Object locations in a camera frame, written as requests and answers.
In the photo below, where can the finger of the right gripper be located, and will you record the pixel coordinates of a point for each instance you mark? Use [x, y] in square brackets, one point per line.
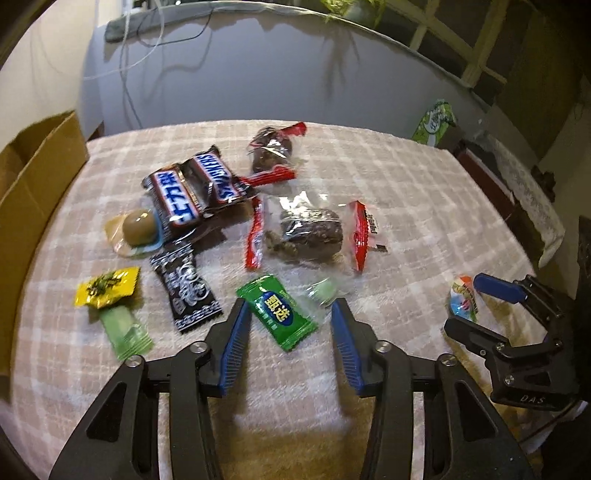
[475, 338]
[536, 298]

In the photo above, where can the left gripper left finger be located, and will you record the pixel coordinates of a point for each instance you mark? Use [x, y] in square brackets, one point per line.
[117, 436]

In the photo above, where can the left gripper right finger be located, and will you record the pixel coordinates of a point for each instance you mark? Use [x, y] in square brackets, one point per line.
[465, 437]

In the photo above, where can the small colourful candy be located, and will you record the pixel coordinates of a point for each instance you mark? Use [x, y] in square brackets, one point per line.
[462, 299]

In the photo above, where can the light green candy wrapper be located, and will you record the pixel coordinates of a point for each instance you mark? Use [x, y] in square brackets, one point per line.
[126, 334]

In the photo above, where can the yellow candy packet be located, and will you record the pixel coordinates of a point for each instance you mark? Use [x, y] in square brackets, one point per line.
[107, 289]

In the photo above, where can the black patterned snack packet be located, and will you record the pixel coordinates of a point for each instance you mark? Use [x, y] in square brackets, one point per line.
[192, 302]

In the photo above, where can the dark green candy packet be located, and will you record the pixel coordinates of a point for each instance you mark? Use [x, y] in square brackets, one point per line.
[277, 310]

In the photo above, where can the clear red date pack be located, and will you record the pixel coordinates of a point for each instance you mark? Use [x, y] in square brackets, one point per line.
[304, 228]
[273, 154]

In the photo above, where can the brown egg vacuum pack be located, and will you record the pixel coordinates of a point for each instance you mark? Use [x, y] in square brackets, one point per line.
[134, 234]

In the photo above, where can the Snickers bar Chinese label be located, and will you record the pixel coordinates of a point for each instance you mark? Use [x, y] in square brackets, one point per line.
[180, 198]

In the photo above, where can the Snickers bar English label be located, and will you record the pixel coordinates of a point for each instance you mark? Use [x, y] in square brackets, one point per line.
[214, 182]

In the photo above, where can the small clear green candy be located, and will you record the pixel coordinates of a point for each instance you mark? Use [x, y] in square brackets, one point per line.
[325, 291]

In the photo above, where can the lace covered side table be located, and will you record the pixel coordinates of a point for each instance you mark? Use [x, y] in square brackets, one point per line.
[531, 197]

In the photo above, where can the green snack bag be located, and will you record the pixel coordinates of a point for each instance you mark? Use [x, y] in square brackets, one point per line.
[435, 123]

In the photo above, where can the plaid beige tablecloth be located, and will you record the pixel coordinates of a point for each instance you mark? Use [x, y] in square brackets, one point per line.
[290, 415]

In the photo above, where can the brown cardboard box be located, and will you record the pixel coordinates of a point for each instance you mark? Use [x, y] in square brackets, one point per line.
[37, 168]

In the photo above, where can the potted spider plant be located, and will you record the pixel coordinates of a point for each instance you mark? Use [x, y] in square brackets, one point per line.
[364, 12]

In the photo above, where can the grey windowsill mat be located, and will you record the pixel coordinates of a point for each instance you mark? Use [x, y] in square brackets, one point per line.
[149, 20]

